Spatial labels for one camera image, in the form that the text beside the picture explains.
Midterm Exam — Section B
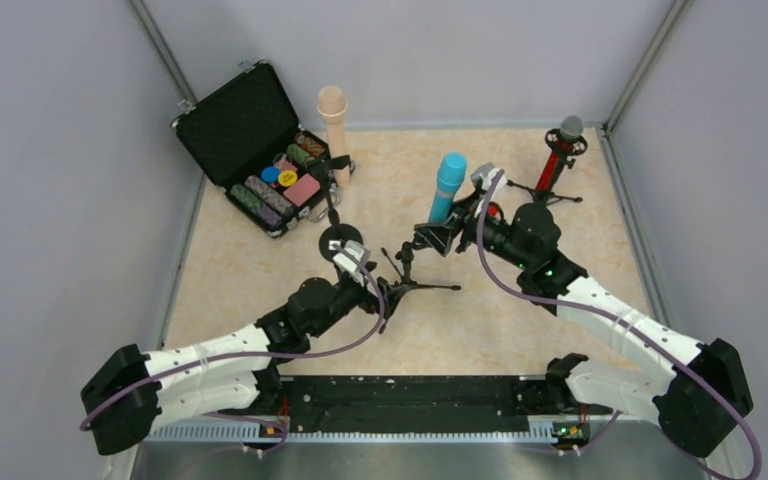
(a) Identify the black round-base mic stand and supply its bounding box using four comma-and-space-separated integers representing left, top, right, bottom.
308, 155, 363, 261

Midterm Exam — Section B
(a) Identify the light blue microphone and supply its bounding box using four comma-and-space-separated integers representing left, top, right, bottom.
428, 152, 467, 222

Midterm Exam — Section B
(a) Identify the black tall tripod mic stand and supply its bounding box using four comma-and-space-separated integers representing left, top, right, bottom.
377, 242, 462, 334

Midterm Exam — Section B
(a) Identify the black shock-mount tripod stand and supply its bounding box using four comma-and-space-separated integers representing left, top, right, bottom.
507, 127, 588, 205

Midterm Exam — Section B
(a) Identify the red glitter microphone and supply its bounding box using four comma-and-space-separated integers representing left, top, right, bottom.
536, 115, 588, 195

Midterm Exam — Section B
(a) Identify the beige microphone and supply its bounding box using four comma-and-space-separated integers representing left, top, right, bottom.
317, 85, 351, 188

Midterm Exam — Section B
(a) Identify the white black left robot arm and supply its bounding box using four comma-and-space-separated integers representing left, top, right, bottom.
79, 276, 388, 456

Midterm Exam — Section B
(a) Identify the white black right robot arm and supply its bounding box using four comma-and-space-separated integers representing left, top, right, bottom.
414, 199, 753, 458

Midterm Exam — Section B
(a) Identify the black poker chip case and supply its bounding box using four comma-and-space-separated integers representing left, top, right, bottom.
171, 60, 341, 238

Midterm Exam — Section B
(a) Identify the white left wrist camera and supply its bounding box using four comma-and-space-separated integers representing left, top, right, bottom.
328, 240, 371, 286

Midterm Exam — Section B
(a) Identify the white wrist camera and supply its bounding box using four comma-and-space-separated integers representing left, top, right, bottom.
470, 162, 508, 198
328, 240, 371, 286

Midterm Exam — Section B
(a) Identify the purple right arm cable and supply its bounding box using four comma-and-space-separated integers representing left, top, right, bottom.
475, 170, 764, 480

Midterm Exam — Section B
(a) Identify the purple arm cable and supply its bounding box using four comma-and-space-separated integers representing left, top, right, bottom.
79, 245, 388, 458
475, 170, 764, 480

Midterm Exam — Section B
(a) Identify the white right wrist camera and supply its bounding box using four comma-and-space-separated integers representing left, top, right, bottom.
470, 162, 508, 198

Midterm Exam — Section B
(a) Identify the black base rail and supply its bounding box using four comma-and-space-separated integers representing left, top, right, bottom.
226, 375, 606, 451

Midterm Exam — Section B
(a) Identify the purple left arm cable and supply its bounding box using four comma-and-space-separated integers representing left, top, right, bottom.
79, 245, 388, 458

